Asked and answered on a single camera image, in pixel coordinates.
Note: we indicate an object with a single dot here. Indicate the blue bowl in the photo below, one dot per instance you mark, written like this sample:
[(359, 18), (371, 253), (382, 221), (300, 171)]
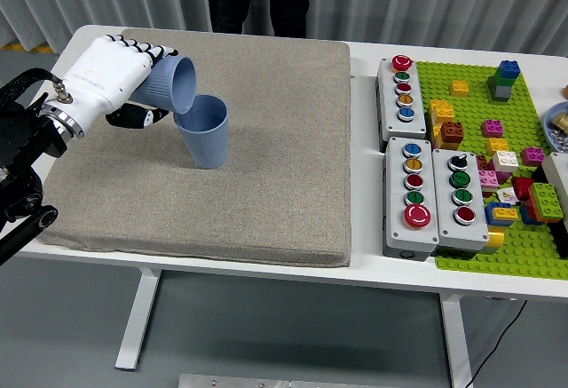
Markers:
[(550, 117)]

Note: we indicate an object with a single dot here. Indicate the lime green toy brick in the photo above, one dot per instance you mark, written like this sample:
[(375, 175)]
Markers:
[(546, 197)]

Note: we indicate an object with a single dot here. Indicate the white toy brick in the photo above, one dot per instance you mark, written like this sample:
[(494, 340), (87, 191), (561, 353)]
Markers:
[(505, 161)]

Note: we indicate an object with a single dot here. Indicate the red toy brick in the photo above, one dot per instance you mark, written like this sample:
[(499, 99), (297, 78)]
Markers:
[(523, 187)]

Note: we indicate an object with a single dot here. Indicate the grey five-button control box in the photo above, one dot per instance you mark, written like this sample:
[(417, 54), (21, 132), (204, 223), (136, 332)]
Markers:
[(395, 127), (395, 232)]

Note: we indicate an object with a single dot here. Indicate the blue ribbed cup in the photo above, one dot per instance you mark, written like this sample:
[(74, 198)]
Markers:
[(206, 144), (166, 86)]

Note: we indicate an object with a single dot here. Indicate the yellow black floor tape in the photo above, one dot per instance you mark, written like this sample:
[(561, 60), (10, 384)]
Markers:
[(18, 46)]

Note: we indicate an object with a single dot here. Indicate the grey toy brick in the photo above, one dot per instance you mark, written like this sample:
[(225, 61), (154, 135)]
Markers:
[(501, 93)]

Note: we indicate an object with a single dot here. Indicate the grey selector switch control box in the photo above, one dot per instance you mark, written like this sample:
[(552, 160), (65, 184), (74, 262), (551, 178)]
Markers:
[(461, 237)]

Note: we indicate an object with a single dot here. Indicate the green studded baseplate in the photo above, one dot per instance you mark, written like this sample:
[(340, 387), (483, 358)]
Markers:
[(523, 255)]

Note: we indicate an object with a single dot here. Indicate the pink toy brick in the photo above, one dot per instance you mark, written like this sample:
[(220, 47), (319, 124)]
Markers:
[(487, 180)]

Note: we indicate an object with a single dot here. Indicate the white box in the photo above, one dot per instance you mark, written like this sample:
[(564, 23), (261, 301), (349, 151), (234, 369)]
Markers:
[(559, 175)]

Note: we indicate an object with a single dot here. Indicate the brass fitting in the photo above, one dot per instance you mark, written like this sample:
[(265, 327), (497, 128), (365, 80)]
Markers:
[(561, 121)]

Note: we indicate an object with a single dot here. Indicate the magenta toy brick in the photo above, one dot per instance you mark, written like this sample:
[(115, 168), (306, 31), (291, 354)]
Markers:
[(532, 156), (492, 128)]

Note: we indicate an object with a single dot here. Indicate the brown toy brick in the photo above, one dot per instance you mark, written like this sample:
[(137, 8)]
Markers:
[(452, 132)]

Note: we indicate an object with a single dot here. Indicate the white table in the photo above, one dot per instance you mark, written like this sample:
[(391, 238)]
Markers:
[(364, 272)]

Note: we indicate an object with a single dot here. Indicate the blue toy brick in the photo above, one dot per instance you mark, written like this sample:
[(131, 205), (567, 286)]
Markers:
[(490, 216), (509, 69)]

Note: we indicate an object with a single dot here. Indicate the dark green toy brick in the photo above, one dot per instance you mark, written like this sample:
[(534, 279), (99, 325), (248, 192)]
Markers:
[(496, 81)]

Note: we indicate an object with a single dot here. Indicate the grey-brown mat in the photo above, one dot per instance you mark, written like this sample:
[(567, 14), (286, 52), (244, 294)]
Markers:
[(266, 175)]

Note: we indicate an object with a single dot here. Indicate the white warning label piece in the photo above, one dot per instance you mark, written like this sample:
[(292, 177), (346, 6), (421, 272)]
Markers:
[(506, 195)]

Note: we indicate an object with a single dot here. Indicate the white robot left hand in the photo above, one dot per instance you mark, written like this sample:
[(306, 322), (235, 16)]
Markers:
[(106, 73)]

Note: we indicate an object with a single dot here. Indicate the white table leg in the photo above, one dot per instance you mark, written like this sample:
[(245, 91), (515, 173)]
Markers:
[(137, 317), (457, 339)]

